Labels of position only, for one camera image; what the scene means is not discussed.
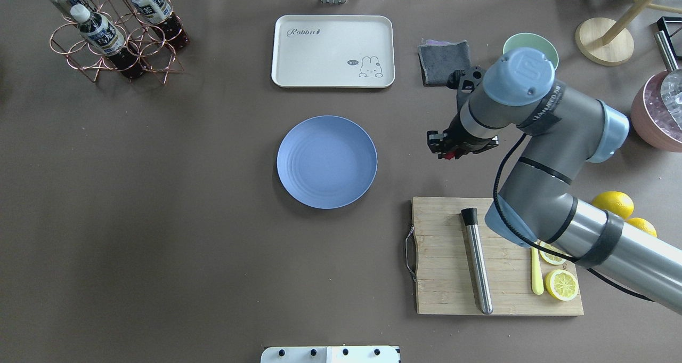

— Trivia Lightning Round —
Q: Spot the cream rabbit tray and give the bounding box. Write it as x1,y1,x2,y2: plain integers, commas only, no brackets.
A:
271,15,395,88

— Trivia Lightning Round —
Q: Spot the yellow plastic knife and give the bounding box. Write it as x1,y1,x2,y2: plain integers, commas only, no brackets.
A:
530,246,544,295

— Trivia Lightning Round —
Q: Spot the lower lemon half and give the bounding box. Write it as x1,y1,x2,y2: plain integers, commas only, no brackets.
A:
544,269,579,301

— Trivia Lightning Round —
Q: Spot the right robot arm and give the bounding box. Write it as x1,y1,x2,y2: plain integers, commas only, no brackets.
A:
427,47,681,313

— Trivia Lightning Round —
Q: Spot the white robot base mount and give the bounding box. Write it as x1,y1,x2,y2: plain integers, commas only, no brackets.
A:
260,345,401,362

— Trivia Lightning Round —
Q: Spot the wooden stand with base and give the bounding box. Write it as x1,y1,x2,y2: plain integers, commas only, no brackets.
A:
574,0,681,66

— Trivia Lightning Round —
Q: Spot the green bowl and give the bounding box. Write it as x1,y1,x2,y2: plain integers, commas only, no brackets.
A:
502,32,559,70

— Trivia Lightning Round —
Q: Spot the whole lemon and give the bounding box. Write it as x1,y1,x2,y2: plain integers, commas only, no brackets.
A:
626,217,657,237
591,191,634,219

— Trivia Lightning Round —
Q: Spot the front tea bottle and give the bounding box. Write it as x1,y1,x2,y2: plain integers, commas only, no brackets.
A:
70,4,145,79

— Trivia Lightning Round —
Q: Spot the blue round plate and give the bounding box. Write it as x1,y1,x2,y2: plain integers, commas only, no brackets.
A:
276,115,378,209

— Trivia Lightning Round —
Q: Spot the back right tea bottle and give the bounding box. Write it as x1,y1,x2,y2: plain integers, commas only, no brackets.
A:
131,0,189,51

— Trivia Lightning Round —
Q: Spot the lower whole lemon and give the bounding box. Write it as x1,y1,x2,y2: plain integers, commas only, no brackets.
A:
626,217,657,237

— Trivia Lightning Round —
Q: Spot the upper lemon slice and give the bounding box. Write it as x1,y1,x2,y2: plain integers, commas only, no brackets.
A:
538,241,567,265

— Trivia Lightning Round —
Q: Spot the copper wire bottle rack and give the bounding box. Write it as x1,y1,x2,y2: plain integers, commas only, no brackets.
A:
50,0,184,83

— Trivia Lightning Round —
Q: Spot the wooden cutting board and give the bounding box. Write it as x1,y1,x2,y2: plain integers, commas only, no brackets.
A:
411,196,583,317

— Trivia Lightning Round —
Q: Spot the grey folded cloth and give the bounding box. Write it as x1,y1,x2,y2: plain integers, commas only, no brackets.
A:
417,38,471,86

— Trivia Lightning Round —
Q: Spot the upper whole lemon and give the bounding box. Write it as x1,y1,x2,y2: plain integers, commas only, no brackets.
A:
591,191,634,219

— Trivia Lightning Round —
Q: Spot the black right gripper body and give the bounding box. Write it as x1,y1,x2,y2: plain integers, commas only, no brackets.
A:
427,66,499,159

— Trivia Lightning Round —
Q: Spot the pink ice bucket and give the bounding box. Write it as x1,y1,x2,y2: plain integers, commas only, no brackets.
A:
630,31,682,153

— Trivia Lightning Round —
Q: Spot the steel muddler black tip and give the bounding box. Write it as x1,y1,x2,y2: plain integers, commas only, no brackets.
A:
461,207,493,315

